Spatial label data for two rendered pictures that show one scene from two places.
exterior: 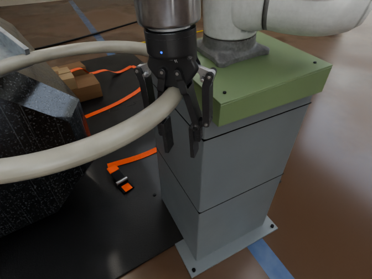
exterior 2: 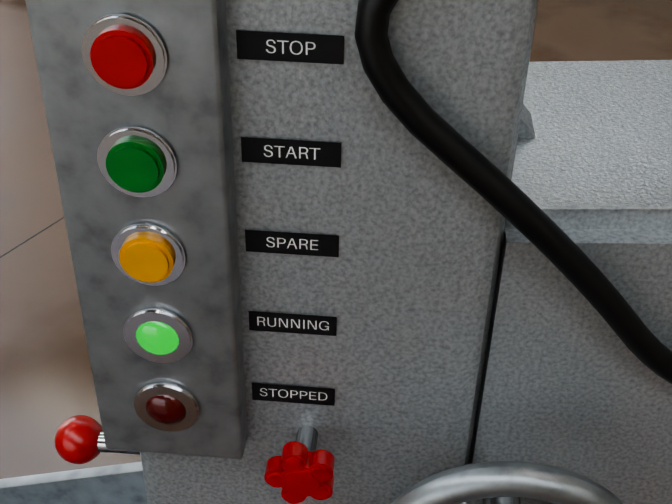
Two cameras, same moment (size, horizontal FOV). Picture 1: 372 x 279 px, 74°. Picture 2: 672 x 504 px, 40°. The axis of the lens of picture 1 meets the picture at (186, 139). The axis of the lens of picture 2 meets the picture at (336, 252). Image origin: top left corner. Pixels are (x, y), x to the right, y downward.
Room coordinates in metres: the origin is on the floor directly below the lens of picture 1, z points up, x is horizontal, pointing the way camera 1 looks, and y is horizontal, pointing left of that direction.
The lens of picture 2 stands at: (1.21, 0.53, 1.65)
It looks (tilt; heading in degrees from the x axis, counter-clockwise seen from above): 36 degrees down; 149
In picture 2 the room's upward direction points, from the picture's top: 1 degrees clockwise
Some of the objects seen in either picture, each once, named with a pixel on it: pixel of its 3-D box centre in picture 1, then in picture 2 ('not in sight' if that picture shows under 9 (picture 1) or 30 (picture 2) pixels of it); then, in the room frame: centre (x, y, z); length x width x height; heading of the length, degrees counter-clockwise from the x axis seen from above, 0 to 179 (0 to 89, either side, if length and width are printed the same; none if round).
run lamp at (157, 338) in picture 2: not in sight; (158, 335); (0.86, 0.64, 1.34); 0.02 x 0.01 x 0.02; 55
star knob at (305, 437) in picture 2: not in sight; (302, 454); (0.90, 0.70, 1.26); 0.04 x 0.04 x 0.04; 55
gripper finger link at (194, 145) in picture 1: (194, 139); not in sight; (0.35, -0.02, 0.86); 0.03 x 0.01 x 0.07; 161
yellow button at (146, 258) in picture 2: not in sight; (147, 256); (0.86, 0.64, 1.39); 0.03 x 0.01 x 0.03; 55
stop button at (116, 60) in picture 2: not in sight; (123, 56); (0.86, 0.64, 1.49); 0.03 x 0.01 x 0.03; 55
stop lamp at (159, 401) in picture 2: not in sight; (167, 406); (0.86, 0.64, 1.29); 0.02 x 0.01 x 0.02; 55
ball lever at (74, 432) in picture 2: not in sight; (112, 442); (0.78, 0.62, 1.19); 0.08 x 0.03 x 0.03; 55
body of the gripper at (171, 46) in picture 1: (172, 57); not in sight; (0.37, 0.02, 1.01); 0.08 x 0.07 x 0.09; 71
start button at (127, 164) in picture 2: not in sight; (136, 164); (0.86, 0.64, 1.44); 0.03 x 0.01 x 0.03; 55
